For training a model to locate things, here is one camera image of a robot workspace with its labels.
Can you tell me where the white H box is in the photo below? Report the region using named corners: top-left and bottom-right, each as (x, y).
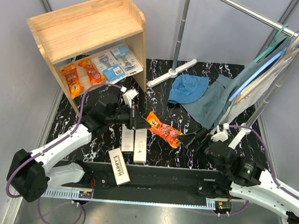
top-left (121, 125), bottom-right (134, 152)
top-left (133, 129), bottom-right (147, 163)

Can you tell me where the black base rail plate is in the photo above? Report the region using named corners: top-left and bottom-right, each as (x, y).
top-left (53, 158), bottom-right (276, 212)

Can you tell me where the blue Gillette razor pack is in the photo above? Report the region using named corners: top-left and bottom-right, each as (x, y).
top-left (92, 52), bottom-right (126, 84)

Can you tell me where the white Harry's box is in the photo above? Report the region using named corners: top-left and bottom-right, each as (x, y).
top-left (109, 148), bottom-right (131, 186)

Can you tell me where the grey-blue garment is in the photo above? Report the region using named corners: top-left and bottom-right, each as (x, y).
top-left (182, 61), bottom-right (262, 129)

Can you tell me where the orange BIC razor pack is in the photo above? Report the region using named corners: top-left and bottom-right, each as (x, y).
top-left (59, 63), bottom-right (84, 99)
top-left (77, 57), bottom-right (106, 85)
top-left (146, 111), bottom-right (183, 149)

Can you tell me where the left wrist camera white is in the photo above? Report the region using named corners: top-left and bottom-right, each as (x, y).
top-left (123, 88), bottom-right (139, 108)

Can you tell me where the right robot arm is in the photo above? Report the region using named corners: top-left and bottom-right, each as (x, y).
top-left (178, 126), bottom-right (299, 224)

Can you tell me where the blue bucket hat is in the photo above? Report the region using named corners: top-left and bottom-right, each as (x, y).
top-left (168, 74), bottom-right (209, 104)

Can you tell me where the blue hanger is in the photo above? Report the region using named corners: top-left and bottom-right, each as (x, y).
top-left (229, 44), bottom-right (299, 105)

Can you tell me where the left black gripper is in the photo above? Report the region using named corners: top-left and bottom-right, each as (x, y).
top-left (106, 102), bottom-right (153, 131)

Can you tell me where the teal hanger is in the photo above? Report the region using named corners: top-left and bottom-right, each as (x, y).
top-left (254, 23), bottom-right (289, 62)

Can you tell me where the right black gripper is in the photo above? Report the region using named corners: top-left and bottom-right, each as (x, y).
top-left (173, 124), bottom-right (229, 174)

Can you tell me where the metal clothes rack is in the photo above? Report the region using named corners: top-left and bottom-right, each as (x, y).
top-left (144, 0), bottom-right (299, 160)

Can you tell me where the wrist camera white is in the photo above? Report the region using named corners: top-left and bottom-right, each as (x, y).
top-left (211, 123), bottom-right (229, 142)
top-left (123, 88), bottom-right (139, 108)

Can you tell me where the blue razor blister pack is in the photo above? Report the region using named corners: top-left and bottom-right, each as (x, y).
top-left (110, 44), bottom-right (143, 76)

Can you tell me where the wooden two-tier shelf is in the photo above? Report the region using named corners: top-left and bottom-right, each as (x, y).
top-left (27, 0), bottom-right (147, 114)

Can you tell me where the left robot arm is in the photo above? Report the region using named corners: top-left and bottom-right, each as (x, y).
top-left (6, 95), bottom-right (150, 203)

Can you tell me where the wooden hanger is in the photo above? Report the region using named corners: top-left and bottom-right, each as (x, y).
top-left (236, 35), bottom-right (299, 104)

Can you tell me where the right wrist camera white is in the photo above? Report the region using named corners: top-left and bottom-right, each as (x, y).
top-left (211, 123), bottom-right (229, 142)

